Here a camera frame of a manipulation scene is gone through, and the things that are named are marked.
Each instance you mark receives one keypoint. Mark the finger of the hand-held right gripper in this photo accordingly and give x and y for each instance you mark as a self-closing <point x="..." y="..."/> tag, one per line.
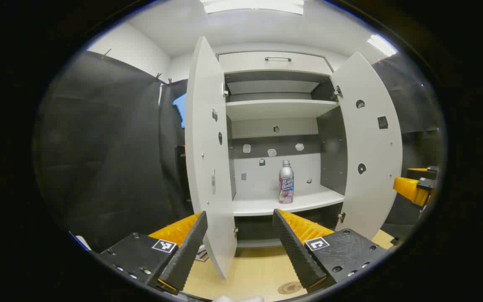
<point x="421" y="172"/>
<point x="409" y="189"/>

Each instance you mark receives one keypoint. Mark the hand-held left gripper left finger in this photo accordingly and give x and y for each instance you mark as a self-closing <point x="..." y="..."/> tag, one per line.
<point x="187" y="256"/>

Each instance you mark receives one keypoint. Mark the white blue-edged object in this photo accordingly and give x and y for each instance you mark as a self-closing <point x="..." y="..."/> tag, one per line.
<point x="80" y="241"/>

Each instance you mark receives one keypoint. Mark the long ceiling light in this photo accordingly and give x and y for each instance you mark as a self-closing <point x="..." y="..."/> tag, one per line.
<point x="252" y="6"/>

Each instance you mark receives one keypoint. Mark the black backdrop cloth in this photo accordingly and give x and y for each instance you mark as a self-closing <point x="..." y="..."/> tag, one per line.
<point x="107" y="147"/>

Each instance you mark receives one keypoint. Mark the small ceiling light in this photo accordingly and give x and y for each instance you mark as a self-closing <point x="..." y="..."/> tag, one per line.
<point x="382" y="44"/>

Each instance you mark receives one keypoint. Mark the silver bottle with pink label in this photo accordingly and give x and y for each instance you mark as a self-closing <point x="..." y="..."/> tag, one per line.
<point x="286" y="184"/>

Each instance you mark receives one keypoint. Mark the white printed card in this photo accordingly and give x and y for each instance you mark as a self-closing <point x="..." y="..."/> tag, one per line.
<point x="202" y="253"/>

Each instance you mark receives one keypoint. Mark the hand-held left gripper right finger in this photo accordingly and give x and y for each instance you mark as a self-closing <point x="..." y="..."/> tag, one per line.
<point x="296" y="251"/>

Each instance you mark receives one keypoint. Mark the white cabinet door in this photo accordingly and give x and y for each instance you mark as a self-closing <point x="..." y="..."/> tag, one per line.
<point x="371" y="147"/>
<point x="208" y="147"/>

